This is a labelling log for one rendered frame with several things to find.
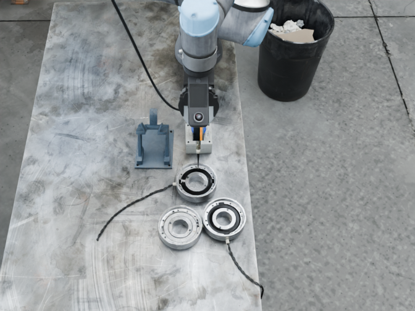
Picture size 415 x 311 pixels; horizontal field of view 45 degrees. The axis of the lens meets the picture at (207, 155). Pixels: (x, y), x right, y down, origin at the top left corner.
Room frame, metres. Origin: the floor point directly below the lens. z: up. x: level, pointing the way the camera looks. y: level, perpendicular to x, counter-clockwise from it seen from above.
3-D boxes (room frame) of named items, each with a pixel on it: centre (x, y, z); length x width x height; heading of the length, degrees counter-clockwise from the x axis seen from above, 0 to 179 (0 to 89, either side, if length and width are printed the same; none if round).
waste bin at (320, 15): (1.79, -0.38, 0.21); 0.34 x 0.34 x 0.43
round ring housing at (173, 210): (0.53, 0.06, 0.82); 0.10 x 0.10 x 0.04
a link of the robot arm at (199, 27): (0.79, 0.03, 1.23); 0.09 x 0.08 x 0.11; 161
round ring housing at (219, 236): (0.56, -0.05, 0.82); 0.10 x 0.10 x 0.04
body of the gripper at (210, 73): (0.79, 0.03, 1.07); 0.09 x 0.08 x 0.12; 2
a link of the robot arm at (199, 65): (0.78, 0.03, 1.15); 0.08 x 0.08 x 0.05
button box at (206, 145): (0.81, 0.03, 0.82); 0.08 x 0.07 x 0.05; 4
